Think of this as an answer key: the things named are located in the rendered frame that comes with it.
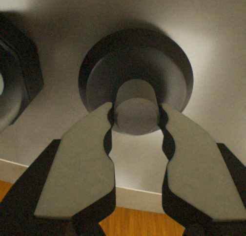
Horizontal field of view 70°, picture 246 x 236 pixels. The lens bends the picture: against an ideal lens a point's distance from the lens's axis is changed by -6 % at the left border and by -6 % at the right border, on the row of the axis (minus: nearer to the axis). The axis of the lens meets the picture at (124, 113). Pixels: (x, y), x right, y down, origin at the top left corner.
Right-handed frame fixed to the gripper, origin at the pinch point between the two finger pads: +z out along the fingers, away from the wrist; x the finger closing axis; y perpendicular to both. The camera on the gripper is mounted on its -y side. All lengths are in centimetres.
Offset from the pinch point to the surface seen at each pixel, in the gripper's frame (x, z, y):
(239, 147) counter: 13.0, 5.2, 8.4
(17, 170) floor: -105, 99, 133
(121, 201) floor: -5, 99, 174
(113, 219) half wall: -12, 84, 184
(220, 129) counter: 9.6, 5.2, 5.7
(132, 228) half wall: 7, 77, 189
